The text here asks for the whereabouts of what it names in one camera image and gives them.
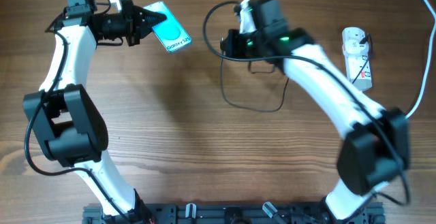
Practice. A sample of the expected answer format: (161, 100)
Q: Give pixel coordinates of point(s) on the blue screen smartphone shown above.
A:
(170, 32)

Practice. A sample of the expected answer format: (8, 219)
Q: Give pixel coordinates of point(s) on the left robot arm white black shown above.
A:
(61, 115)

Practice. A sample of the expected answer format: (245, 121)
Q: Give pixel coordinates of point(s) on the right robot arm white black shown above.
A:
(375, 148)

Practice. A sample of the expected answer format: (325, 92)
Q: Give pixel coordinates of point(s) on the white charger adapter plug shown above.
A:
(355, 48)

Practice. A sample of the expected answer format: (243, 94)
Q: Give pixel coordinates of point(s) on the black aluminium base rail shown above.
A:
(298, 212)

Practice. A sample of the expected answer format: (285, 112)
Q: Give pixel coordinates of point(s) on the white power strip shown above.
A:
(358, 70)

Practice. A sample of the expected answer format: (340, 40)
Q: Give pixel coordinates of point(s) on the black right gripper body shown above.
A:
(242, 45)

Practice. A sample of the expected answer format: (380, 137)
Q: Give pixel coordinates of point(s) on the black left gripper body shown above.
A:
(133, 30)

